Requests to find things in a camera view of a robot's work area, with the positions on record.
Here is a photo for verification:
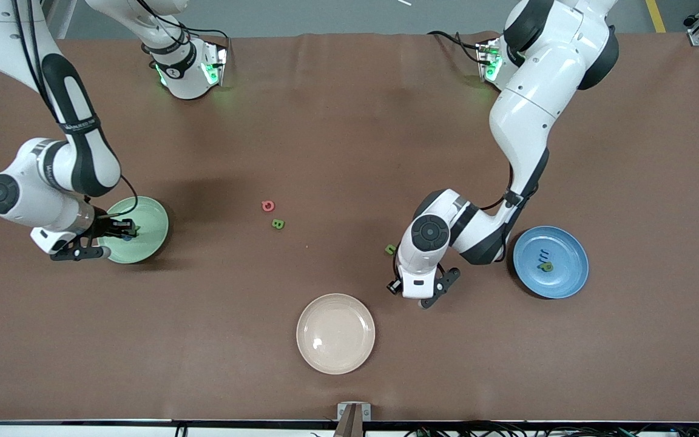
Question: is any black left arm wrist cable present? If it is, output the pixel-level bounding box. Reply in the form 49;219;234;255
392;161;529;286

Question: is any black arm base cable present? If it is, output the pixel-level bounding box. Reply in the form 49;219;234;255
427;30;485;64
164;23;233;61

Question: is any silver arm base connector bracket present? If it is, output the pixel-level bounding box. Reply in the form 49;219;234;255
476;38;503;83
203;41;229;87

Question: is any yellow floor tape strip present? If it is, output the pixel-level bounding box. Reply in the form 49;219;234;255
646;0;666;32

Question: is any brown table cover mat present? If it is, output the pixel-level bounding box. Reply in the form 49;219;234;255
0;32;699;422

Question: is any white table frame edge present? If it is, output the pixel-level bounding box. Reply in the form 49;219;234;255
0;419;699;437

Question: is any blue plate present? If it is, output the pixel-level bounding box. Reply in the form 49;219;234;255
512;225;590;300

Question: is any beige plate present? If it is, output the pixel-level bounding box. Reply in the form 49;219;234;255
296;293;376;375

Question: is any silver camera mount bracket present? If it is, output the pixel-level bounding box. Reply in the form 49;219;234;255
337;402;372;437

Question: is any black cable bundle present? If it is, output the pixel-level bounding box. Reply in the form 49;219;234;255
404;419;699;437

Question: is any light green plate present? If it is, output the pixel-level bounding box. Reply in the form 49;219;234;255
96;195;170;265

